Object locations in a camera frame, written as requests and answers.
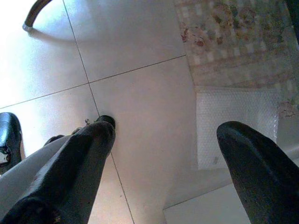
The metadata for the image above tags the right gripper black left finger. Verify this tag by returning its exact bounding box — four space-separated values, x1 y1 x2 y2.
0 121 117 224

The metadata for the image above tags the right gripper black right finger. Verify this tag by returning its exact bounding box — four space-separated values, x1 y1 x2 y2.
216 120 299 224

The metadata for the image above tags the grey robot leg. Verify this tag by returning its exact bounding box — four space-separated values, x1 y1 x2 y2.
0 134 81 217

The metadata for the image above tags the matte black robot foot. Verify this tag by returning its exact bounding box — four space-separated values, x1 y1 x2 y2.
95 115 117 130

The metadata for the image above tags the glossy black robot foot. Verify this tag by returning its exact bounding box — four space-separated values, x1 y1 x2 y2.
0 112 23 175

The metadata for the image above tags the bubble wrap sheet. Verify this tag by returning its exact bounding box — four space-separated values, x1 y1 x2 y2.
195 85 281 171

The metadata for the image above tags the patterned floor rug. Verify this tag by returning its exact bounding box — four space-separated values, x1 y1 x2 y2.
174 0 299 119

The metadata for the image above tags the dark cabinet edge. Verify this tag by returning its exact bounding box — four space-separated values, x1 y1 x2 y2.
286 0 299 42

